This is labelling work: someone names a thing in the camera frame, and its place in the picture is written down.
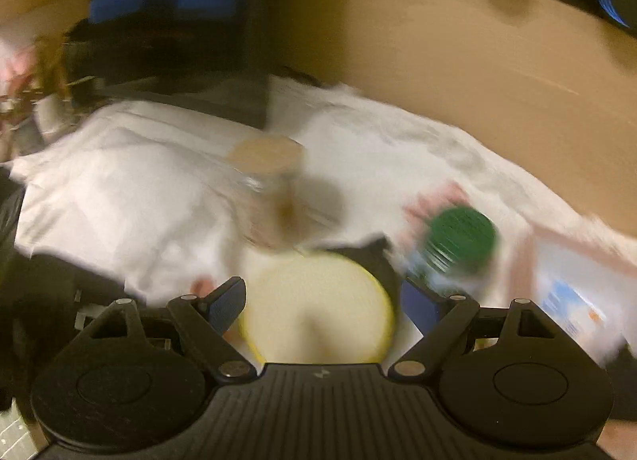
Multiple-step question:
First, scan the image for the yellow round sponge pad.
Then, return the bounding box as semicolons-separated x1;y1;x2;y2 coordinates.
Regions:
238;252;395;364

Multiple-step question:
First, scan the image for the black blue wrist brace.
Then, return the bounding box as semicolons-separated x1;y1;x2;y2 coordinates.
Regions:
295;235;401;314

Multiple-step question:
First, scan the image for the green lid glass jar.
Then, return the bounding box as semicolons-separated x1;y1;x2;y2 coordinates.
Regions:
407;207;499;298

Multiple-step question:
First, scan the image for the white knitted blanket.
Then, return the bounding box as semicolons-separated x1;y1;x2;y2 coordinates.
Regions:
8;76;637;372

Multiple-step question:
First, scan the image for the beige lid powder jar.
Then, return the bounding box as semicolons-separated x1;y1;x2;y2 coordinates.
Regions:
227;135;305;250

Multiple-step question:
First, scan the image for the pink cardboard box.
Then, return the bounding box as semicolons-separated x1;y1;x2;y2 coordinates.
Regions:
508;225;636;365

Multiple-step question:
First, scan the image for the black and blue monitor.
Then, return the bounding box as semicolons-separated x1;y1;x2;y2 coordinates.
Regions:
63;0;273;129

